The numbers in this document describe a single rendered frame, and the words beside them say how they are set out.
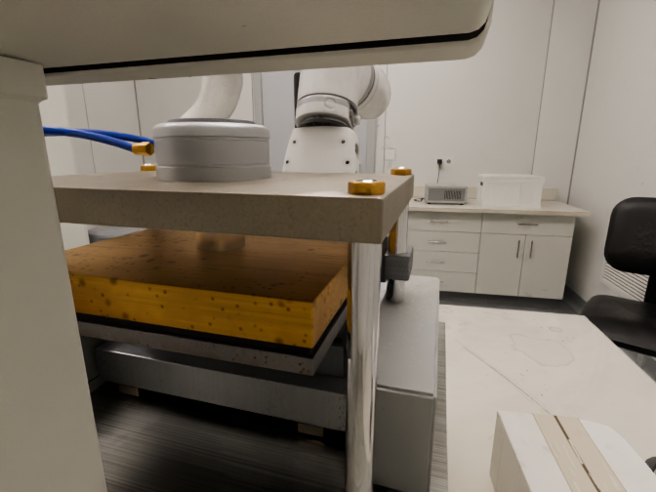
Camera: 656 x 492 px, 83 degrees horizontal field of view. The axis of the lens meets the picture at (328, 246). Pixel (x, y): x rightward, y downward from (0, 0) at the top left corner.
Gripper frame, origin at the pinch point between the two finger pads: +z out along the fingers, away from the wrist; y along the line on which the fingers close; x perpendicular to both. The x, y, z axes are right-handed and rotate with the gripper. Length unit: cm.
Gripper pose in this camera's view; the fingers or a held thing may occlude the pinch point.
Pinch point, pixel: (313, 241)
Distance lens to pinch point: 49.8
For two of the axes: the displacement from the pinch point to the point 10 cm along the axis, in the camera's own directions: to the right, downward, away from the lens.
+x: -2.7, -1.1, -9.6
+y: -9.6, -0.7, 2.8
